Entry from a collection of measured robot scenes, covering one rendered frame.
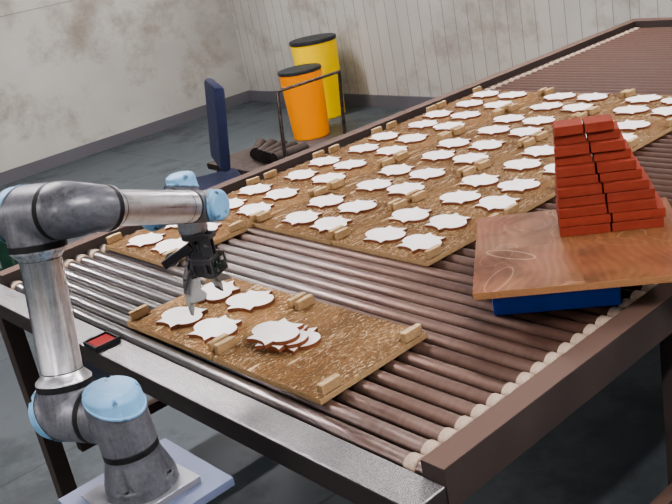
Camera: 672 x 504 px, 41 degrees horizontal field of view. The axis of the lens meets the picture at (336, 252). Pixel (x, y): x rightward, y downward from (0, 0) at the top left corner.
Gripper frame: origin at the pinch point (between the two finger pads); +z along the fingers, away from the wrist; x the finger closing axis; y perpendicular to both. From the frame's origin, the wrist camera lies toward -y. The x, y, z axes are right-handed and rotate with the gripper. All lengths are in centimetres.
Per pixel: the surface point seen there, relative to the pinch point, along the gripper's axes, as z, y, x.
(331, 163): 7, -30, 143
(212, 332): 7.2, 1.6, -2.4
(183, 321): 7.1, -11.1, 3.1
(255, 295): 7.1, 2.4, 19.8
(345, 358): 8.6, 43.1, -10.2
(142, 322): 8.3, -25.9, 4.0
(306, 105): 68, -243, 532
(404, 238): 7, 32, 61
